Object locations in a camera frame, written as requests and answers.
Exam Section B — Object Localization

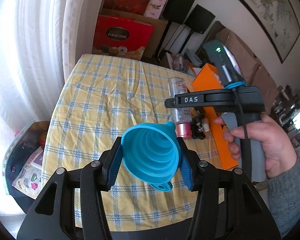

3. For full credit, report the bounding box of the blue collapsible funnel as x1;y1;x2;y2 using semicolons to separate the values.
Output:
121;121;181;192

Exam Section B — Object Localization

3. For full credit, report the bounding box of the small pink white jar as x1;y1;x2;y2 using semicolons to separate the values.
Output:
202;122;210;132

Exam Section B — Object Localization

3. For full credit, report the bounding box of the clear glitter bottle pink cap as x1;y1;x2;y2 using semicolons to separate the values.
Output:
168;77;192;139

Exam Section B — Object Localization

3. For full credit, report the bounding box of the grey sleeved right forearm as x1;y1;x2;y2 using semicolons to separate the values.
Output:
268;158;300;238

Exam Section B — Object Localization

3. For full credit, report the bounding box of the right hand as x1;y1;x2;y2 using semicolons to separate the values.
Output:
223;113;298;179

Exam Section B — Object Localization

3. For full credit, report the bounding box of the brown cushioned sofa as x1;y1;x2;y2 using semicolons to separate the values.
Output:
203;21;279;114

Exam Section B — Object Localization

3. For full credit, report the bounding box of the orange cardboard box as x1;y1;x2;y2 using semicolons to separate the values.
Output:
192;63;238;170

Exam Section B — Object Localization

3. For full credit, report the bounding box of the yellow checked bed cover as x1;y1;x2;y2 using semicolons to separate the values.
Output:
41;53;225;231

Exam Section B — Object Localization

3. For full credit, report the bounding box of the right black speaker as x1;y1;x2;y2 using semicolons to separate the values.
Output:
178;4;215;54

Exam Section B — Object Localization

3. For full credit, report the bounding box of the black speaker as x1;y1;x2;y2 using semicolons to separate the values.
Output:
155;0;195;60
178;4;215;54

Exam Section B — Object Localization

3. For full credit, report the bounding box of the framed ink painting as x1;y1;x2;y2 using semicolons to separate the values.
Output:
239;0;300;62

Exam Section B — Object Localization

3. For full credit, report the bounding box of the large brown cardboard carton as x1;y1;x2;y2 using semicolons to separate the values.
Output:
101;9;167;57

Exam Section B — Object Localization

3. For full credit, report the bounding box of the left black speaker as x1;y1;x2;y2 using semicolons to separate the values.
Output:
155;0;195;60

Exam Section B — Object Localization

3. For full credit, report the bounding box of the white curtain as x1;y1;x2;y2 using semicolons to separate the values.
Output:
0;0;111;136

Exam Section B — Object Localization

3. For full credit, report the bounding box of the grey camera on gripper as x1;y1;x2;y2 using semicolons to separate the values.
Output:
203;40;247;89

